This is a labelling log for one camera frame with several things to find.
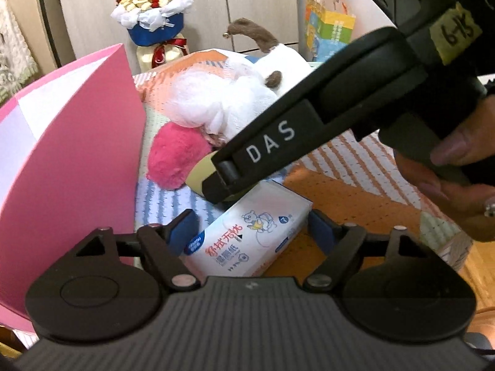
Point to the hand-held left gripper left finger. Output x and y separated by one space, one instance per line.
185 228

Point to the flower bouquet in blue wrap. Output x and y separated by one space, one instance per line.
154 15

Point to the colourful paper gift bag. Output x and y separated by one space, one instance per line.
328 27

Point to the white and brown plush toy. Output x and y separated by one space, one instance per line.
288 65

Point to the white wet wipes packet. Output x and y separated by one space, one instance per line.
247 235

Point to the person's right hand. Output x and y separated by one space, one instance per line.
464 150

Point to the pink cardboard box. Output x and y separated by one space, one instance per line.
77 143

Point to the beige wardrobe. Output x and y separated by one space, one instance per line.
96 7

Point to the yellow and black soft toy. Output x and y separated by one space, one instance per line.
198 174

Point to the patchwork blanket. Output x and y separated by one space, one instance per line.
348 174

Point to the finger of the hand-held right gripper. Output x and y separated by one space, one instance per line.
270 143

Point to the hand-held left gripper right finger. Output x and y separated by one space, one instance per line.
321 230

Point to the cream and green knit cardigan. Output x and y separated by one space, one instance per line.
11 54

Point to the pink fluffy plush ball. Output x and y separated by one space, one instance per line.
170 158

